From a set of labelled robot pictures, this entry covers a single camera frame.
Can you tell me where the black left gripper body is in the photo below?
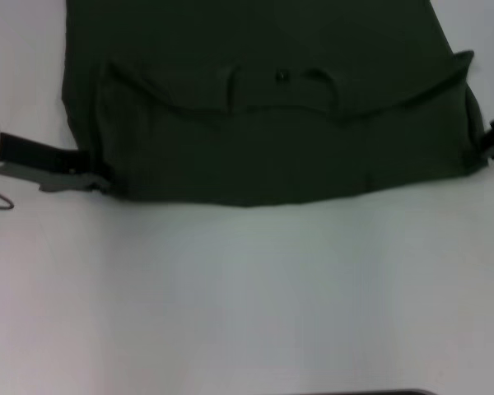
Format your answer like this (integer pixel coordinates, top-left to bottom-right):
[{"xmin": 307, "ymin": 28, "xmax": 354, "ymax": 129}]
[{"xmin": 0, "ymin": 131, "xmax": 92, "ymax": 176}]

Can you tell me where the dark green FREE! t-shirt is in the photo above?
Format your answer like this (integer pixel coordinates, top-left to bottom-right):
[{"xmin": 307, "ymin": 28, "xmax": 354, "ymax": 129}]
[{"xmin": 60, "ymin": 0, "xmax": 490, "ymax": 209}]

